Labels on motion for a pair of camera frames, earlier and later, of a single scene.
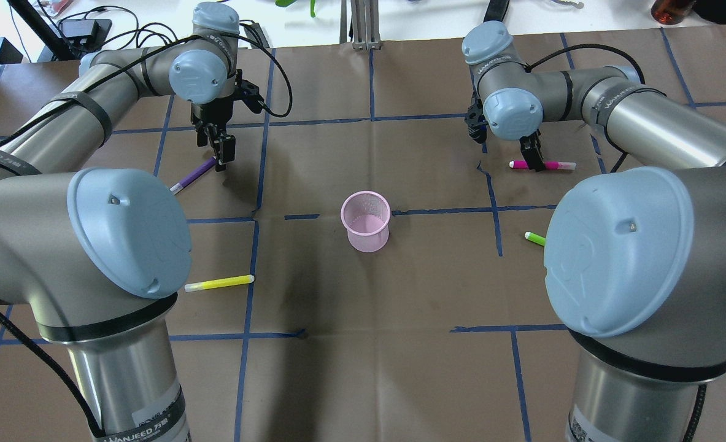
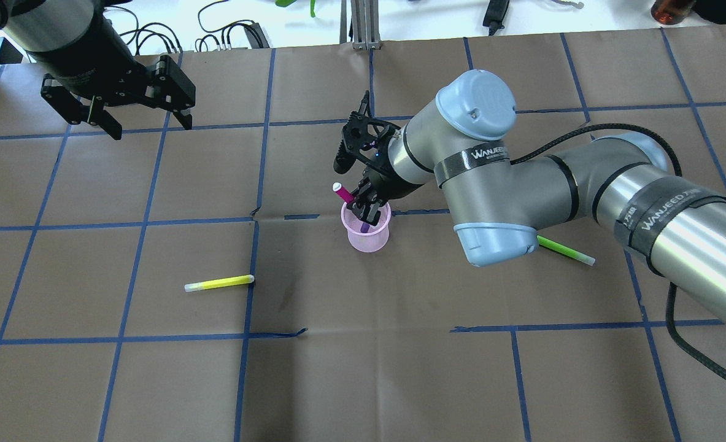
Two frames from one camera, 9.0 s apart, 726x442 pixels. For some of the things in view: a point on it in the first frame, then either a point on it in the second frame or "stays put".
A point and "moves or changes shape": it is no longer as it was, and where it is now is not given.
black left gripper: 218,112 to 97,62
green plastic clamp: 286,3 stays put
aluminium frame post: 364,16 stays put
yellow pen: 218,283 stays put
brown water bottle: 670,12 stays put
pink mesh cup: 366,215 stays put
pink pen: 548,165 moves or changes shape
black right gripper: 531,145 to 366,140
